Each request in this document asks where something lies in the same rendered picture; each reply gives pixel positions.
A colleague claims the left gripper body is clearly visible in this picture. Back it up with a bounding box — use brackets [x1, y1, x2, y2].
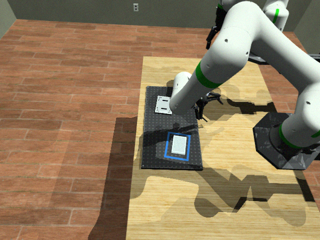
[196, 95, 209, 108]

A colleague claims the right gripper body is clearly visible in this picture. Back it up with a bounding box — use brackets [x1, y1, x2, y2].
[215, 16, 224, 31]

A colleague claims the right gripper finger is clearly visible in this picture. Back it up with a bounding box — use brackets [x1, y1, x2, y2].
[206, 26, 221, 50]

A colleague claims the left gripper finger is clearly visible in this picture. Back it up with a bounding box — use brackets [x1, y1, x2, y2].
[193, 103, 208, 122]
[205, 92, 223, 105]

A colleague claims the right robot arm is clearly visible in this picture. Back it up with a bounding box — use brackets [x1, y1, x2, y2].
[216, 0, 289, 32]

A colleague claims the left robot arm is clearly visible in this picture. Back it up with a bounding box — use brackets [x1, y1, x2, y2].
[169, 1, 320, 156]

